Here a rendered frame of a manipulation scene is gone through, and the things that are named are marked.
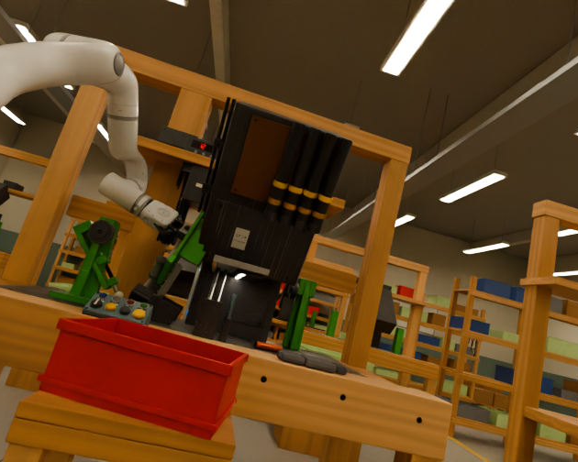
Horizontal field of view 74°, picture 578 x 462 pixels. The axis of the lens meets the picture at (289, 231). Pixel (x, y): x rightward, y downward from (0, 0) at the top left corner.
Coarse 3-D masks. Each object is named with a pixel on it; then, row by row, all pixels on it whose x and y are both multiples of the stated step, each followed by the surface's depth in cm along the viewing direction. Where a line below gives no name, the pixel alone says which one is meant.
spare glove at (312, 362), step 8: (280, 352) 105; (288, 352) 108; (288, 360) 102; (296, 360) 103; (304, 360) 104; (312, 360) 104; (320, 360) 105; (320, 368) 104; (328, 368) 104; (336, 368) 106; (344, 368) 106
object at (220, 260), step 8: (216, 256) 106; (216, 264) 106; (224, 264) 108; (232, 264) 107; (240, 264) 107; (248, 264) 108; (232, 272) 134; (240, 272) 109; (248, 272) 109; (256, 272) 108; (264, 272) 108; (248, 280) 139; (256, 280) 126
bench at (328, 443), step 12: (0, 372) 146; (360, 372) 146; (324, 444) 163; (336, 444) 158; (348, 444) 159; (324, 456) 159; (336, 456) 157; (396, 456) 110; (408, 456) 104; (420, 456) 103
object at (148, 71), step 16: (128, 64) 166; (144, 64) 167; (160, 64) 169; (144, 80) 171; (160, 80) 168; (176, 80) 169; (192, 80) 170; (208, 80) 172; (208, 96) 171; (224, 96) 172; (240, 96) 174; (256, 96) 175; (288, 112) 177; (304, 112) 178; (336, 128) 180; (352, 128) 182; (352, 144) 181; (368, 144) 182; (384, 144) 184; (400, 144) 186; (384, 160) 188; (400, 160) 184
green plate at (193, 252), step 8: (200, 216) 124; (200, 224) 125; (192, 232) 123; (184, 240) 122; (192, 240) 124; (184, 248) 123; (192, 248) 124; (200, 248) 124; (176, 256) 121; (184, 256) 123; (192, 256) 123; (200, 256) 124
